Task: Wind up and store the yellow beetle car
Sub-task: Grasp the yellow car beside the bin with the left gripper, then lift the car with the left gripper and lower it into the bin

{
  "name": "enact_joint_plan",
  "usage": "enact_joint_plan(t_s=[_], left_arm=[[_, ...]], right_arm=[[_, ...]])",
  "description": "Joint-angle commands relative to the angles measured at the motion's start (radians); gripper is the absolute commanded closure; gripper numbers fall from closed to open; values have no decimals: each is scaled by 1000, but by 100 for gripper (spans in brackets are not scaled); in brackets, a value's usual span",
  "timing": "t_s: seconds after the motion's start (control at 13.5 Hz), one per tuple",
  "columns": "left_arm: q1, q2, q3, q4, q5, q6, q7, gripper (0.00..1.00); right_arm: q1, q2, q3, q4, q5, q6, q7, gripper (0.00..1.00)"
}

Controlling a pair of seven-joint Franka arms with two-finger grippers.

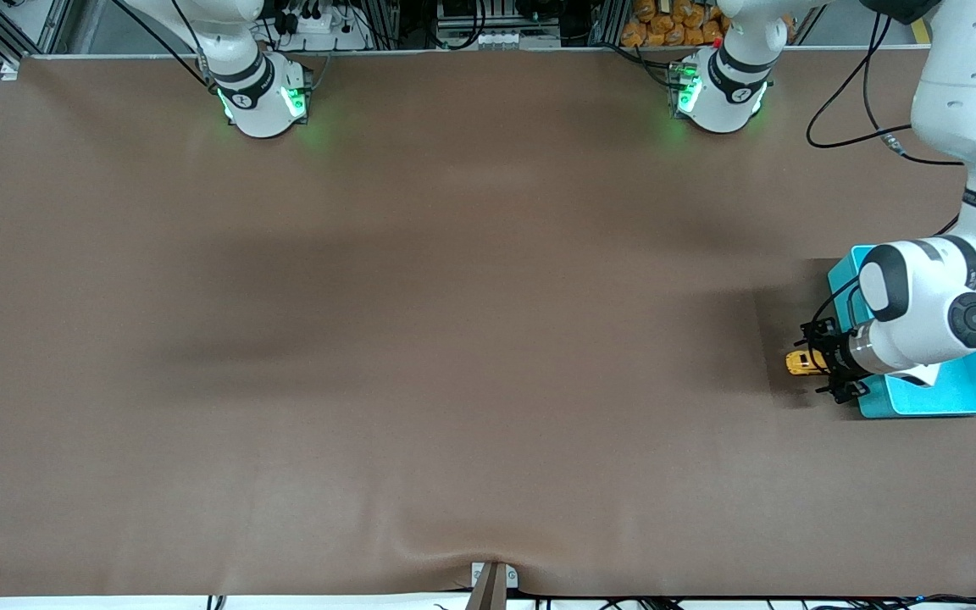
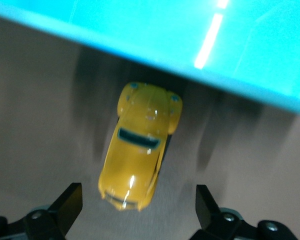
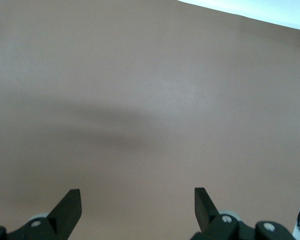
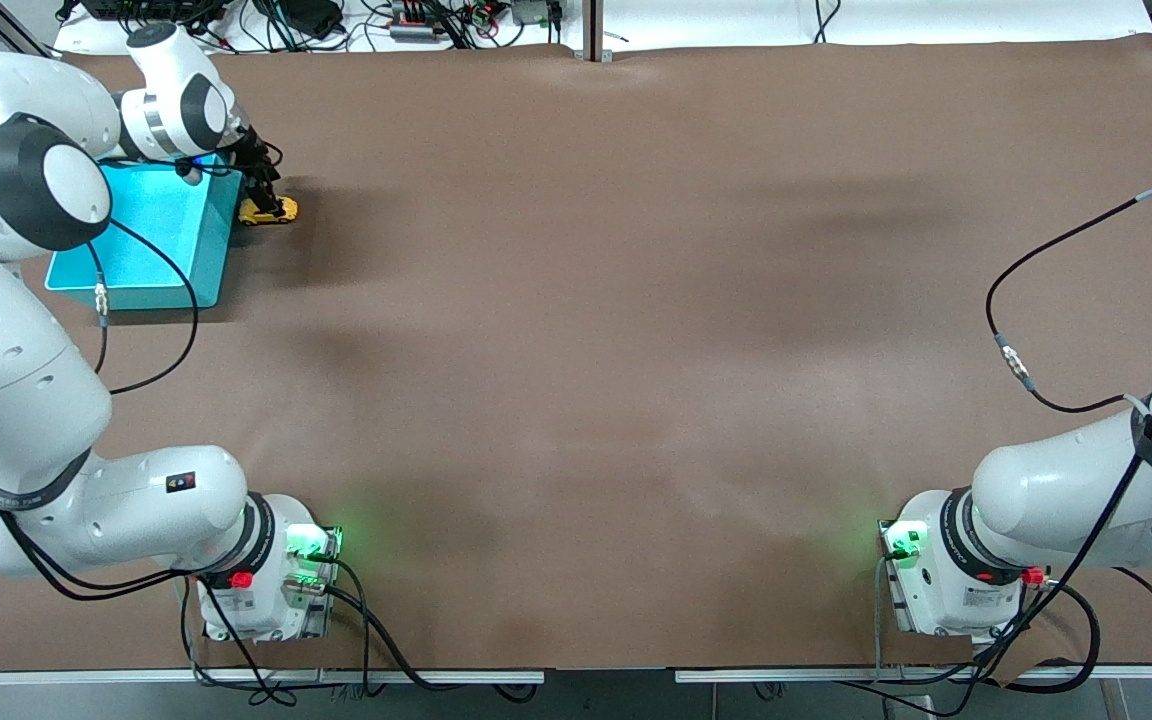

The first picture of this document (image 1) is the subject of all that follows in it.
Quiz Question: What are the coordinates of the yellow beetle toy car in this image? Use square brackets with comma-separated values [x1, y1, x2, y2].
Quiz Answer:
[785, 347, 833, 377]

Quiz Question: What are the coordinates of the pile of orange round items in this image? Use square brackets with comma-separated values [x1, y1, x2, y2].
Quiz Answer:
[621, 0, 796, 48]

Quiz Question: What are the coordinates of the brown table mat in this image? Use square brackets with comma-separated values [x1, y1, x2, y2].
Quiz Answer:
[0, 47, 976, 598]

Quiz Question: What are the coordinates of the white power strip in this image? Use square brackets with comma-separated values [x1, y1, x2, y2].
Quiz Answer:
[270, 0, 373, 52]

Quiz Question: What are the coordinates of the grey device with white connectors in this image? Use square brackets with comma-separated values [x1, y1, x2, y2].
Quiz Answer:
[435, 0, 563, 50]

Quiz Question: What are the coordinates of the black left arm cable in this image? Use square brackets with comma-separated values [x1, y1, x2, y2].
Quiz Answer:
[806, 0, 976, 340]

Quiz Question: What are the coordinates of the aluminium frame profile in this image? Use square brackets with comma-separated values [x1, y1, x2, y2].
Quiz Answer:
[0, 0, 75, 70]

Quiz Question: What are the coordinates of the small metal bracket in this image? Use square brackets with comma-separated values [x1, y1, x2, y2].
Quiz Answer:
[470, 561, 519, 591]

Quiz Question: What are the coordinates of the brown post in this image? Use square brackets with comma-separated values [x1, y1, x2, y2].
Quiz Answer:
[464, 563, 507, 610]

